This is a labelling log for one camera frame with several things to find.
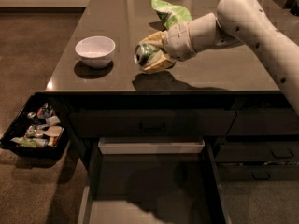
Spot white ceramic bowl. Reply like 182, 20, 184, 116
75, 36, 116, 69

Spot closed top drawer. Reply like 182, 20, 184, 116
68, 109, 236, 139

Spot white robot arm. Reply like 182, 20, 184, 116
135, 0, 299, 113

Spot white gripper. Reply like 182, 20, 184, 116
139, 21, 197, 74

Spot right dark cabinet drawers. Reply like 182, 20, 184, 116
214, 95, 299, 181

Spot green soda can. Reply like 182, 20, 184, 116
135, 43, 159, 66

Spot open middle drawer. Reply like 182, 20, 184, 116
77, 143, 232, 224

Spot green chip bag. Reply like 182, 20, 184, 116
150, 0, 192, 30

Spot black bin with trash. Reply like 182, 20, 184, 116
0, 92, 68, 160

